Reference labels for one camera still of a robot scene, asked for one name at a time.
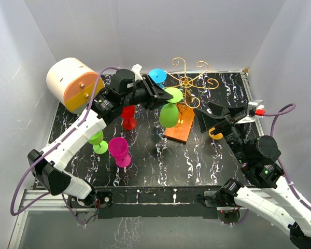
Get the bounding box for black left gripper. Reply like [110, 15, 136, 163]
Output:
[121, 76, 173, 110]

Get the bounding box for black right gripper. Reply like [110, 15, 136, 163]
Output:
[193, 101, 249, 162]

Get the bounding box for blue wine glass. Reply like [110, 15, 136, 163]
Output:
[148, 68, 167, 89]

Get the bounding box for green wine glass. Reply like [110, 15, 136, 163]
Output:
[89, 131, 108, 155]
[159, 87, 183, 128]

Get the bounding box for pink wine glass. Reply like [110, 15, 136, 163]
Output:
[108, 137, 131, 168]

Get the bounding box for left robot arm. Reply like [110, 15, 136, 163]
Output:
[27, 69, 173, 207]

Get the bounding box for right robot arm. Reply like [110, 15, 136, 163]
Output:
[194, 100, 311, 248]

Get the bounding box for orange wine glass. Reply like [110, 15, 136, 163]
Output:
[208, 127, 223, 140]

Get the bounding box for wooden rack base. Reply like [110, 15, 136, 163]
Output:
[164, 103, 195, 143]

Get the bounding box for red wine glass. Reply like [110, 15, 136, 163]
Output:
[121, 105, 137, 130]

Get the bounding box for white drum with coloured lid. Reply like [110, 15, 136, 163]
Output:
[46, 58, 98, 114]

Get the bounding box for gold wire glass rack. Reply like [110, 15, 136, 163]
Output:
[166, 57, 219, 109]

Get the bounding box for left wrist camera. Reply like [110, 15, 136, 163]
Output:
[131, 64, 143, 81]

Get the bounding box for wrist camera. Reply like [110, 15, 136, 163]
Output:
[131, 64, 143, 81]
[238, 100, 265, 123]

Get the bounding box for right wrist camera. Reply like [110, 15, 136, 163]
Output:
[238, 100, 265, 123]

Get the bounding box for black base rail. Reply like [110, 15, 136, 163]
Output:
[68, 186, 246, 224]

